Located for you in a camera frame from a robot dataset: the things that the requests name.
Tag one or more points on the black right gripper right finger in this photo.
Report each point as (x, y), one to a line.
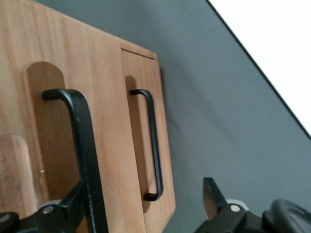
(218, 213)

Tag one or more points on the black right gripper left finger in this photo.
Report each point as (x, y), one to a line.
(53, 218)

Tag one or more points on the wooden drawer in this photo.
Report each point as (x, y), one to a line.
(167, 170)
(102, 97)

